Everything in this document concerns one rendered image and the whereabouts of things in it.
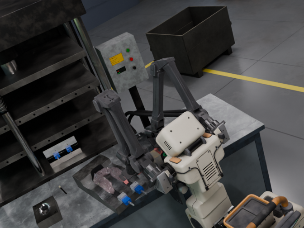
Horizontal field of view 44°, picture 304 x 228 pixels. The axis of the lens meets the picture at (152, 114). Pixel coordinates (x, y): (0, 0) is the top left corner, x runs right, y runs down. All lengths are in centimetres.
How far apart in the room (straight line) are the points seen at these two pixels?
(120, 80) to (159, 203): 108
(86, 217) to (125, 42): 137
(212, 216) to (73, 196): 103
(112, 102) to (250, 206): 87
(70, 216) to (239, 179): 124
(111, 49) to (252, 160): 136
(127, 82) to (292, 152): 165
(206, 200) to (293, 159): 167
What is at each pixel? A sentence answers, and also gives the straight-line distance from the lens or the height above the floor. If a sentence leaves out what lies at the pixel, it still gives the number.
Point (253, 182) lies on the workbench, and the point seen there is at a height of 32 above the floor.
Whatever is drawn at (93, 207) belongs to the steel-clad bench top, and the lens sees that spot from 255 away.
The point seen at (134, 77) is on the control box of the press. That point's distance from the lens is 314.
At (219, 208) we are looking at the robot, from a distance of 221.
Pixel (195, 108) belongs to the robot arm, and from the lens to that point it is 211.
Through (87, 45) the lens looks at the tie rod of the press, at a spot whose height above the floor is 159.
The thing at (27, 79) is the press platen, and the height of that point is 152.
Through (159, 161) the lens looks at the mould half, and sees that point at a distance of 250.
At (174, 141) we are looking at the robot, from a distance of 184.
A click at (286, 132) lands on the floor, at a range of 394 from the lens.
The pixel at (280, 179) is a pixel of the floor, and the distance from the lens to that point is 345.
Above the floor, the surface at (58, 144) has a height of 95.
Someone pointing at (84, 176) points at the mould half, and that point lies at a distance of 265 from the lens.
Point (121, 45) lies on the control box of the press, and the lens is 303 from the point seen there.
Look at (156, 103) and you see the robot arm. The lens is 228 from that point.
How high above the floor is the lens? 237
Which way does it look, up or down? 29 degrees down
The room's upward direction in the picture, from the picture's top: 21 degrees counter-clockwise
